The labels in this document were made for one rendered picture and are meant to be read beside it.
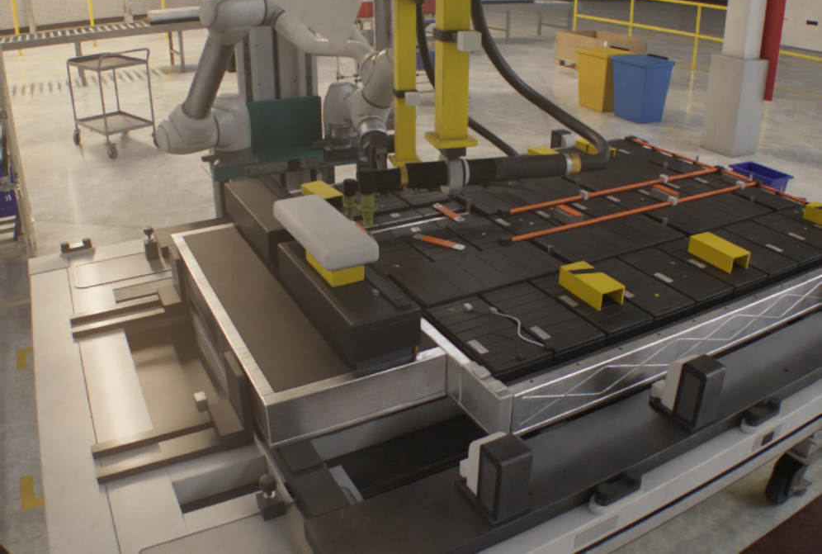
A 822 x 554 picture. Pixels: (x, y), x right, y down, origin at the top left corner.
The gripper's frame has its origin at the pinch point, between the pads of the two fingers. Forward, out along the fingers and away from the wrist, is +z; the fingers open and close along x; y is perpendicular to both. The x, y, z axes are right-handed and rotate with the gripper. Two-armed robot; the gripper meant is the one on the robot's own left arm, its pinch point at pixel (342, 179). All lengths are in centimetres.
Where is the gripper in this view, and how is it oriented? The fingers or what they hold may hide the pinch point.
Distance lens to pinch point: 276.1
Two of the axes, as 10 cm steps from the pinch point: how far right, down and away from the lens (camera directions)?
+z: 0.0, 9.2, 4.0
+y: 3.8, 3.7, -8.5
